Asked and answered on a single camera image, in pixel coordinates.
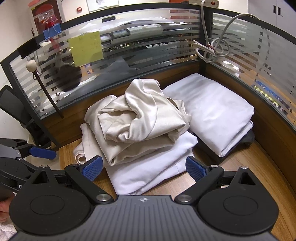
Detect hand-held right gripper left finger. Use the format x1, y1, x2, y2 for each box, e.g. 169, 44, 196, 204
25, 156, 114, 205

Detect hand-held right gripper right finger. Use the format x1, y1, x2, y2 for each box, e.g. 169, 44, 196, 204
174, 156, 263, 205

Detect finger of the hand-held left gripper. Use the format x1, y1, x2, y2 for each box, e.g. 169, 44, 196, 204
10, 139, 57, 161
0, 158, 39, 181

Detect cream satin shirt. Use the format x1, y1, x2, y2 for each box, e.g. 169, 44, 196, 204
73, 100, 193, 166

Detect person's left hand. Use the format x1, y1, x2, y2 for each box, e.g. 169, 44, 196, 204
0, 197, 15, 223

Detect folded pale lavender cloth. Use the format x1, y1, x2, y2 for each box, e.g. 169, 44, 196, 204
105, 132, 198, 196

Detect white fleece garment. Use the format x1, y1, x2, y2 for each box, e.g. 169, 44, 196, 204
0, 220, 18, 241

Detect black office chair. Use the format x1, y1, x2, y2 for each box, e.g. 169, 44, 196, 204
0, 85, 61, 150

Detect dark cloth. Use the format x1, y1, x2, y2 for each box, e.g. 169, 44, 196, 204
196, 128, 256, 164

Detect folded white cloth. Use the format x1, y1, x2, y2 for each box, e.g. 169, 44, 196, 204
163, 72, 255, 158

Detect wooden stick with round head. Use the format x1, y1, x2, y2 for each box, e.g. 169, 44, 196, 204
26, 60, 64, 119

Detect black binder clip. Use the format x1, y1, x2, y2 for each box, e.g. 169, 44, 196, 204
17, 38, 39, 59

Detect frosted glass desk partition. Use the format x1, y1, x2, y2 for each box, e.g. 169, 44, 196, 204
0, 2, 205, 149
201, 6, 296, 186

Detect yellow sticky note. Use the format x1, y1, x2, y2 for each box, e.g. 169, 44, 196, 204
68, 31, 104, 67

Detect blue binder clip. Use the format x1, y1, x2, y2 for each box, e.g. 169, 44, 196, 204
43, 23, 61, 40

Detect pink binder clips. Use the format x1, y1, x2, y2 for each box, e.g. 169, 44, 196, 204
41, 12, 58, 25

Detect white power strip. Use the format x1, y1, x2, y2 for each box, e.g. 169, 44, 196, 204
188, 0, 219, 8

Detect white cabinet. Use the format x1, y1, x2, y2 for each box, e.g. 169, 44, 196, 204
247, 0, 296, 32

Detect white power cable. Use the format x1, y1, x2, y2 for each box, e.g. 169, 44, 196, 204
192, 0, 264, 63

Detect red wall poster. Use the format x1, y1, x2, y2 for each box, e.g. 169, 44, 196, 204
31, 0, 64, 35

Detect white wall notice board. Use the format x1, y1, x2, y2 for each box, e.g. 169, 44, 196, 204
86, 0, 120, 12

